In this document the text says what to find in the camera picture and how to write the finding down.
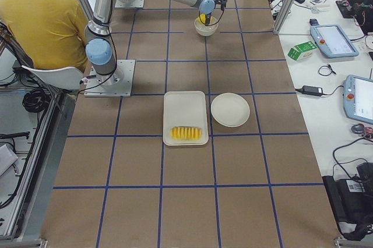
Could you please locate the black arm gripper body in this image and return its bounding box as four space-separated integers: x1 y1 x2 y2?
203 13 212 26

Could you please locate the yellow lemon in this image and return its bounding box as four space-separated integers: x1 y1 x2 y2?
196 15 216 26

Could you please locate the white ceramic bowl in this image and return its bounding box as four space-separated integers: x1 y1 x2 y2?
194 17 219 37

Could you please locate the cream round plate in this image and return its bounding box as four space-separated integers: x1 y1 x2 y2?
211 93 251 127

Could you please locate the cream rectangular tray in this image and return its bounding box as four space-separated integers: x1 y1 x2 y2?
163 91 209 146

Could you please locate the green white carton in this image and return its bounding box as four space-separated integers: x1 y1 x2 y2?
287 41 317 61

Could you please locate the sliced yellow fruit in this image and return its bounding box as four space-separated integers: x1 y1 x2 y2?
170 126 202 141

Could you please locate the black power adapter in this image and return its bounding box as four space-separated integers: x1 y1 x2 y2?
302 85 323 97

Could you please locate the far teach pendant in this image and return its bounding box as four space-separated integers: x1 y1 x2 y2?
310 24 359 58

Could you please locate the teach pendant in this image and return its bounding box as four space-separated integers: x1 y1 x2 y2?
343 75 372 124
310 24 359 58

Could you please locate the white chair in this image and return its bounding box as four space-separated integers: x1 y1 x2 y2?
21 65 83 91

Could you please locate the person in yellow shirt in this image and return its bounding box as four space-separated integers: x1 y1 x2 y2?
1 0 88 72

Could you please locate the near teach pendant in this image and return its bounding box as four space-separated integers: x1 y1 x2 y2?
343 75 372 124

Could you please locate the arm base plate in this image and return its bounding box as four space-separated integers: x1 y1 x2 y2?
83 59 135 97
115 0 145 9

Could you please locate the aluminium frame post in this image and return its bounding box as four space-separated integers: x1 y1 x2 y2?
273 0 309 36

